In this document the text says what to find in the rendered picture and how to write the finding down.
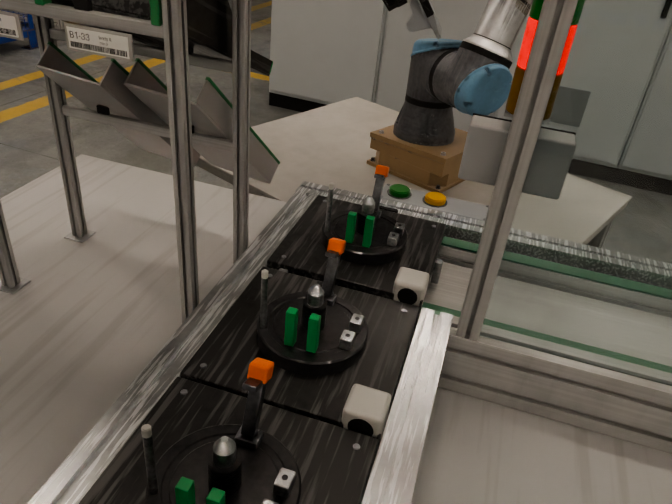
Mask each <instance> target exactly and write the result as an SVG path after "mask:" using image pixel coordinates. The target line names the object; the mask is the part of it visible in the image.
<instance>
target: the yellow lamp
mask: <svg viewBox="0 0 672 504"><path fill-rule="evenodd" d="M524 73H525V69H522V68H520V67H519V66H518V65H516V69H515V72H514V76H513V80H512V84H511V88H510V92H509V96H508V100H507V104H506V110H507V111H508V112H509V113H511V114H514V111H515V107H516V103H517V99H518V96H519V92H520V88H521V84H522V81H523V77H524Z"/></svg>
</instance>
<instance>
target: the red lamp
mask: <svg viewBox="0 0 672 504"><path fill-rule="evenodd" d="M537 24H538V20H535V19H533V18H531V17H529V18H528V22H527V26H526V29H525V33H524V37H523V41H522V45H521V49H520V53H519V57H518V61H517V65H518V66H519V67H520V68H522V69H526V66H527V62H528V58H529V54H530V50H531V47H532V43H533V39H534V35H535V32H536V28H537Z"/></svg>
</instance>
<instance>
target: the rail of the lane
mask: <svg viewBox="0 0 672 504"><path fill-rule="evenodd" d="M328 190H329V186H325V185H320V184H316V183H311V182H307V181H303V182H302V183H301V185H300V186H299V187H298V188H297V189H296V191H301V192H305V193H306V196H309V194H314V195H321V196H325V197H328ZM296 191H295V192H296ZM367 196H369V195H365V194H360V193H356V192H351V191H347V190H342V189H338V188H334V192H333V198H334V199H338V200H343V201H347V202H351V203H356V204H360V205H362V203H363V200H364V199H365V198H366V197H367ZM379 209H382V210H386V211H391V212H395V213H400V214H404V215H408V216H413V217H417V218H422V219H426V220H430V221H435V222H439V223H443V224H446V230H445V234H444V236H446V237H450V238H455V239H459V240H463V241H468V242H472V243H476V244H479V243H480V239H481V235H482V231H483V228H484V224H485V221H481V220H476V219H472V218H467V217H463V216H458V215H454V214H449V213H445V212H440V211H436V210H432V209H427V208H423V207H418V206H414V205H409V204H405V203H400V202H396V201H391V200H387V199H383V198H381V201H380V206H379Z"/></svg>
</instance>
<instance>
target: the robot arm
mask: <svg viewBox="0 0 672 504"><path fill-rule="evenodd" d="M382 1H383V2H384V4H385V6H386V7H387V9H388V11H391V10H393V9H395V8H397V7H398V8H399V7H400V6H402V5H404V4H406V3H408V2H407V0H382ZM419 1H420V3H421V6H422V8H423V10H424V11H422V8H421V6H420V4H419V2H418V0H411V1H410V8H411V11H412V15H411V17H410V18H409V20H408V21H407V22H406V28H407V30H408V31H410V32H415V31H419V30H424V29H428V28H432V29H433V31H434V33H435V35H436V37H437V39H433V38H428V39H419V40H417V41H416V42H415V43H414V45H413V50H412V54H411V62H410V69H409V76H408V83H407V89H406V96H405V102H404V104H403V106H402V108H401V110H400V112H399V115H398V117H397V119H396V121H395V123H394V129H393V133H394V135H395V136H396V137H398V138H399V139H401V140H404V141H406V142H409V143H413V144H418V145H424V146H444V145H448V144H451V143H452V142H453V141H454V136H455V128H454V117H453V107H454V108H456V109H457V110H458V111H460V112H462V113H464V114H469V115H471V116H473V113H476V114H481V115H489V114H490V113H493V112H495V111H496V110H498V109H499V108H500V107H501V106H502V105H503V104H504V103H505V101H506V100H507V98H508V96H509V92H510V88H511V84H512V82H511V81H512V80H513V78H512V74H511V72H510V71H509V69H510V67H511V65H512V63H513V59H512V56H511V48H512V46H513V44H514V42H515V40H516V38H517V36H518V34H519V32H520V30H521V28H522V26H523V24H524V22H525V20H526V18H527V16H528V14H529V12H530V10H531V6H532V2H533V0H489V1H488V4H487V6H486V8H485V10H484V12H483V14H482V16H481V19H480V21H479V23H478V25H477V27H476V29H475V32H474V34H473V35H472V36H470V37H468V38H465V39H463V40H462V41H461V40H453V39H440V38H441V31H442V27H441V25H440V23H439V20H438V18H437V15H436V13H435V11H434V9H433V7H432V4H431V2H430V0H419ZM387 4H388V5H387Z"/></svg>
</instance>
